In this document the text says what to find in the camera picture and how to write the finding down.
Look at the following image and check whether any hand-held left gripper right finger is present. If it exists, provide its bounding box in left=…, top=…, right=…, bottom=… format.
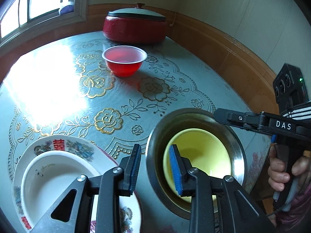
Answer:
left=169, top=144, right=277, bottom=233

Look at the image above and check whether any stainless steel bowl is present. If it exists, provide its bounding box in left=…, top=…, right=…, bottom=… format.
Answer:
left=146, top=108, right=248, bottom=220

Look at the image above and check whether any yellow bowl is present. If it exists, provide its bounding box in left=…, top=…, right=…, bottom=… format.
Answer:
left=163, top=128, right=232, bottom=203

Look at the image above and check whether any plain white deep plate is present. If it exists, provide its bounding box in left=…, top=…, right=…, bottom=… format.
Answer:
left=21, top=150, right=104, bottom=227

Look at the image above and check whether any white floral print plate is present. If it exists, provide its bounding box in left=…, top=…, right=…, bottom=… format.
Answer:
left=12, top=135, right=142, bottom=233

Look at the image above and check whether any pink rimmed plate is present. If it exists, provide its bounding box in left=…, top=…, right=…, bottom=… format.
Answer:
left=97, top=148, right=124, bottom=167

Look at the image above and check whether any red cooking pot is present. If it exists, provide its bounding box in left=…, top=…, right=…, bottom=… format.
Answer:
left=103, top=15, right=168, bottom=44

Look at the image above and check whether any window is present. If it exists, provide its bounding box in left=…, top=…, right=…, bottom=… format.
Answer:
left=0, top=0, right=88, bottom=46

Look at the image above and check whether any purple packet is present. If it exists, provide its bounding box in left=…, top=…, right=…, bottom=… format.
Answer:
left=59, top=2, right=74, bottom=15

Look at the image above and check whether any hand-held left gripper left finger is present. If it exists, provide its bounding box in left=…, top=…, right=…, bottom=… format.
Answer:
left=30, top=144, right=142, bottom=233

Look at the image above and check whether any red plastic bowl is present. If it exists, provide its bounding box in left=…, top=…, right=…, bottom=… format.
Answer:
left=102, top=46, right=148, bottom=77

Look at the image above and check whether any grey pot lid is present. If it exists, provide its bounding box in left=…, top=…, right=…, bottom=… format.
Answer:
left=107, top=3, right=167, bottom=22

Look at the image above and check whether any person's right hand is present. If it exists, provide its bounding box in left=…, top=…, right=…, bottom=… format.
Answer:
left=268, top=144, right=311, bottom=192

